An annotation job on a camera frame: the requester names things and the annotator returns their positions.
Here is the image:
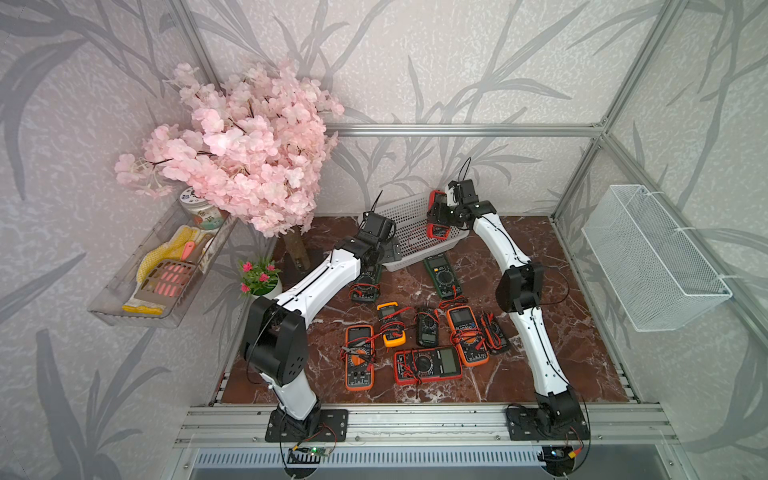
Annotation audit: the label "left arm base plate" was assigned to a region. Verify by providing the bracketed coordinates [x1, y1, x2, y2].
[265, 409, 349, 443]

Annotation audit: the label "small black multimeter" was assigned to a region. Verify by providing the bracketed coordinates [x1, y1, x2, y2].
[415, 306, 439, 348]
[478, 312, 511, 355]

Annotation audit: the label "small black multimeter centre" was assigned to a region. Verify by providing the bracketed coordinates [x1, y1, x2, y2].
[415, 306, 439, 348]

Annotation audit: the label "white wire mesh basket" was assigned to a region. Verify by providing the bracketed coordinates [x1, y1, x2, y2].
[582, 184, 733, 332]

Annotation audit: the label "large red multimeter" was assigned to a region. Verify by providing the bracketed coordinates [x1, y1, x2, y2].
[394, 346, 462, 386]

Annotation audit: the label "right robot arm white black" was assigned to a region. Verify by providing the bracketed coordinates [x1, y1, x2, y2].
[427, 180, 584, 438]

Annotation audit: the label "clear acrylic wall shelf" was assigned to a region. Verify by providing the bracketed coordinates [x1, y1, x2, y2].
[87, 204, 236, 328]

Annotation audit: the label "orange multimeter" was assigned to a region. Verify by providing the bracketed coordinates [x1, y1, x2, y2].
[341, 324, 375, 392]
[446, 305, 490, 368]

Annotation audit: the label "small potted pink flowers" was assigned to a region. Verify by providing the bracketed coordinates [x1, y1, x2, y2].
[239, 257, 283, 298]

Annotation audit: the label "small yellow multimeter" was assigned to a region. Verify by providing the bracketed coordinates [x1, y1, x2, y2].
[377, 302, 406, 348]

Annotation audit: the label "small black multimeter right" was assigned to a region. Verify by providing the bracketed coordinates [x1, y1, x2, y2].
[478, 312, 511, 355]

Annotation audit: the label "white perforated plastic basket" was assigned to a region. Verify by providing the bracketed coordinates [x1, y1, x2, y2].
[375, 193, 469, 272]

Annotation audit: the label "aluminium front rail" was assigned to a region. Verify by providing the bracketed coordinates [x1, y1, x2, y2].
[173, 403, 679, 448]

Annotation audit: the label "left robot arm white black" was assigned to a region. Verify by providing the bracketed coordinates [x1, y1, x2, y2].
[242, 211, 396, 422]

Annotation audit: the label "pink brown grid tray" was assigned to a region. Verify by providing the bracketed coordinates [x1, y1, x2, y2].
[136, 260, 196, 306]

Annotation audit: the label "pink cherry blossom tree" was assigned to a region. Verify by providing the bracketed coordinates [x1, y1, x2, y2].
[114, 60, 345, 237]

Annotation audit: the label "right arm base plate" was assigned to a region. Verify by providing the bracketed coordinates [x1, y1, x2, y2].
[505, 404, 591, 443]

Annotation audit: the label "green multimeter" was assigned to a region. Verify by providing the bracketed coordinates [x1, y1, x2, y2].
[423, 253, 463, 300]
[349, 265, 382, 303]

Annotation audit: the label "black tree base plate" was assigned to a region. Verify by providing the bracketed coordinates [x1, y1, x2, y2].
[281, 247, 326, 287]

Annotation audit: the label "patterned round tin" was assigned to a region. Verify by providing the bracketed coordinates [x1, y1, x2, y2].
[179, 187, 225, 230]

